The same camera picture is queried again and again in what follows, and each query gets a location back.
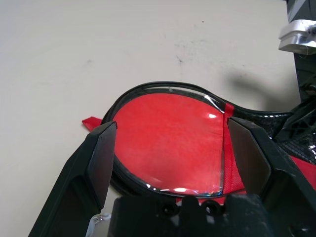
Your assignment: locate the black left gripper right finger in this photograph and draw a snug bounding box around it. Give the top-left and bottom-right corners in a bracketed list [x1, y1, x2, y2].
[226, 116, 316, 237]

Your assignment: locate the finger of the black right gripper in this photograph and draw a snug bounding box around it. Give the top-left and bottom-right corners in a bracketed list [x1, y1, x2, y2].
[273, 98, 316, 149]

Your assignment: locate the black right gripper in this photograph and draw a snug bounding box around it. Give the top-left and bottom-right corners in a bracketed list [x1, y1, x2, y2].
[278, 0, 316, 99]

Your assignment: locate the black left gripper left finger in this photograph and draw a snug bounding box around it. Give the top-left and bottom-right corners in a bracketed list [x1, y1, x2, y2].
[27, 121, 118, 237]

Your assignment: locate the red black paddle case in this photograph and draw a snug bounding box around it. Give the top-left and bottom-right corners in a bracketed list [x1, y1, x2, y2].
[81, 80, 316, 198]

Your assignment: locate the red ping-pong paddle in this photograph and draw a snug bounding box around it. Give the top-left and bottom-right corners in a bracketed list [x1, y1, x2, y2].
[112, 92, 227, 196]

